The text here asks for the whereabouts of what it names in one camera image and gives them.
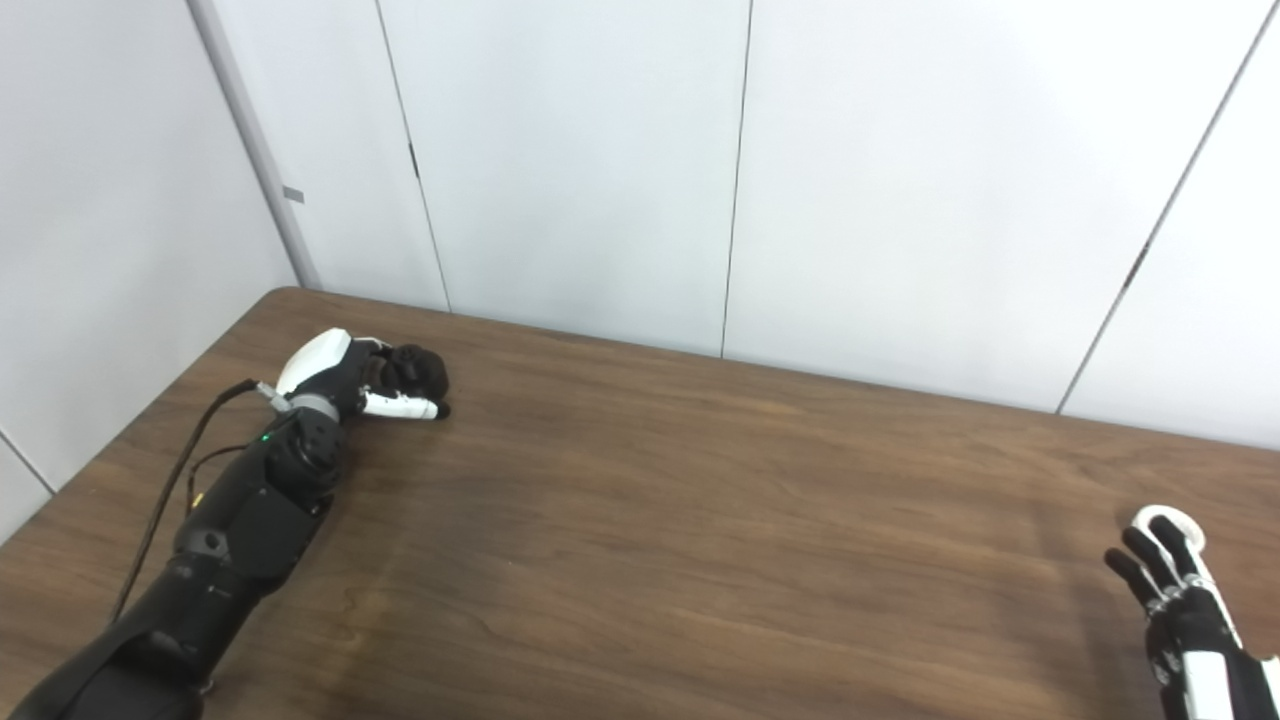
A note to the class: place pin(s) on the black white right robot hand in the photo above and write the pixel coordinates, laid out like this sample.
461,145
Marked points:
1200,630

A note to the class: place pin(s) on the gray wall corner trim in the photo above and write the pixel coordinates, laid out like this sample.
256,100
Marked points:
265,170

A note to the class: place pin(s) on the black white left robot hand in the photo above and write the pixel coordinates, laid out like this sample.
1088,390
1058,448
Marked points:
318,360

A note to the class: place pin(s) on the round black part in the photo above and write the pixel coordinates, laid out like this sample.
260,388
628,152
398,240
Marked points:
430,372

